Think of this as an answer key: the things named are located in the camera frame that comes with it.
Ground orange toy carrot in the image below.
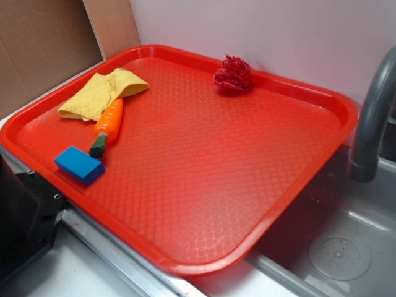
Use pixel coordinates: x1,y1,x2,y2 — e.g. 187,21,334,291
89,98,124,159

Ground crumpled red cloth ball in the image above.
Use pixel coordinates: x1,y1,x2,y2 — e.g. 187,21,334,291
214,55,252,91

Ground yellow cloth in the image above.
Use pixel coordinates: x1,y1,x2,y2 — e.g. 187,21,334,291
58,68,149,121

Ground blue rectangular block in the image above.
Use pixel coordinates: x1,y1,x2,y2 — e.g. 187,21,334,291
54,147,105,186

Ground grey plastic sink basin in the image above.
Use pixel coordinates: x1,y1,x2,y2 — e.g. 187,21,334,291
248,150,395,296

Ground grey sink faucet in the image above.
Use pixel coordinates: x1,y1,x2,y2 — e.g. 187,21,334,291
348,47,395,183

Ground brown cardboard panel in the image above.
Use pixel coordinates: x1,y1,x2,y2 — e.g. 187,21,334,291
1,1,140,118

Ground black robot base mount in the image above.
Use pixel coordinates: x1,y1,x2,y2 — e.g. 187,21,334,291
1,158,64,286

